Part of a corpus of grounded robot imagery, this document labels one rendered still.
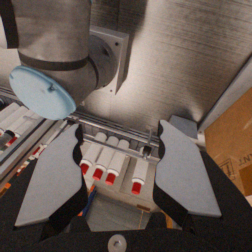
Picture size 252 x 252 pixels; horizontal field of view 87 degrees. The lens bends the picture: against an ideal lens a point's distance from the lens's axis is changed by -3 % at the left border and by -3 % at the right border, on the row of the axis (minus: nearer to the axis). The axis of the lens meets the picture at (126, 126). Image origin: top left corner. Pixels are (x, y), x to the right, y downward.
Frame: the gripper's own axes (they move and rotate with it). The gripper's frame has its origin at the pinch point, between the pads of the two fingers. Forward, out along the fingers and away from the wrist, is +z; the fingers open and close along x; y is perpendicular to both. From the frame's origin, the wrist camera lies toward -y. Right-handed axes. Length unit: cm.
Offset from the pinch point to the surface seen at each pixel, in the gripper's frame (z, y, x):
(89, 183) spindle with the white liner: 37, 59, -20
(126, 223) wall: 183, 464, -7
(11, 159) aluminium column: 16.3, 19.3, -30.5
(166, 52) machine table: 33.3, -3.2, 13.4
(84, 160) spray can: 29.2, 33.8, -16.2
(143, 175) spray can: 25.0, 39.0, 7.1
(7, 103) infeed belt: 60, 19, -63
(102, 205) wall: 229, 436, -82
